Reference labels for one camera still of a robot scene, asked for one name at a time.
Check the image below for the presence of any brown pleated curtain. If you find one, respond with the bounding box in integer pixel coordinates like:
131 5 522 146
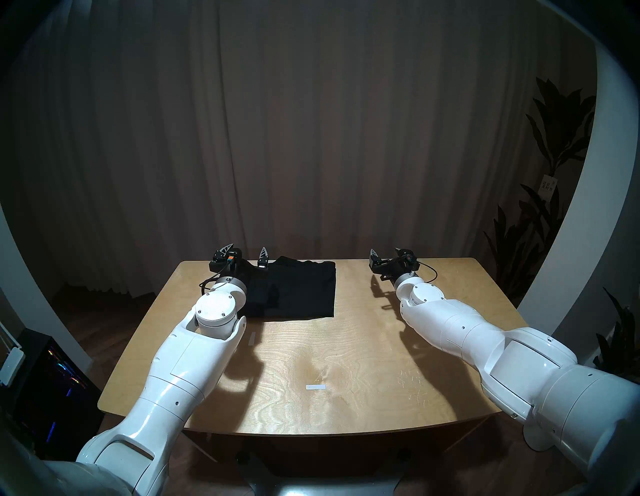
0 0 601 301

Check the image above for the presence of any grey metal pedestal base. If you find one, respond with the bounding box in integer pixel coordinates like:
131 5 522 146
235 447 416 496

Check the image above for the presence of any black computer tower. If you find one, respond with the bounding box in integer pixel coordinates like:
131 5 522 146
12 327 103 461

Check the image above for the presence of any tall dark leafy plant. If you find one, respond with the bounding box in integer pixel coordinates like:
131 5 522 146
482 77 598 301

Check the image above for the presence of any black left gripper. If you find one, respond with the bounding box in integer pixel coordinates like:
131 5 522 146
209 243 272 282

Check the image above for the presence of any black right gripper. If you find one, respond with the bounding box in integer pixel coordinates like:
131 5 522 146
368 246 421 283

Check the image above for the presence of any black polo shirt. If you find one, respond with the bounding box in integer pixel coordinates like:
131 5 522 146
235 256 337 321

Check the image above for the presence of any white curved arch panel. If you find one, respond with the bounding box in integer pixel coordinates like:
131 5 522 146
0 202 93 373
517 42 640 361

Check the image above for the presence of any small dark leafy plant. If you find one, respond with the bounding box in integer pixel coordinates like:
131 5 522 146
592 287 640 386

